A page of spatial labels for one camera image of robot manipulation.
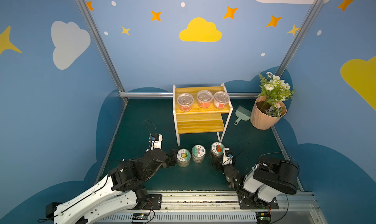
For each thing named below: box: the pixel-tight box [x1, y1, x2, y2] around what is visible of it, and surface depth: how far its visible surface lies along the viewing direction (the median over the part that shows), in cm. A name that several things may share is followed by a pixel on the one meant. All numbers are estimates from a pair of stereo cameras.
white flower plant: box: [258, 71, 297, 118], surface depth 91 cm
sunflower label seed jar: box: [176, 148, 191, 168], surface depth 84 cm
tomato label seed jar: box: [210, 141, 225, 159], surface depth 87 cm
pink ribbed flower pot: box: [250, 95, 287, 131], surface depth 95 cm
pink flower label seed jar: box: [191, 144, 207, 164], surface depth 86 cm
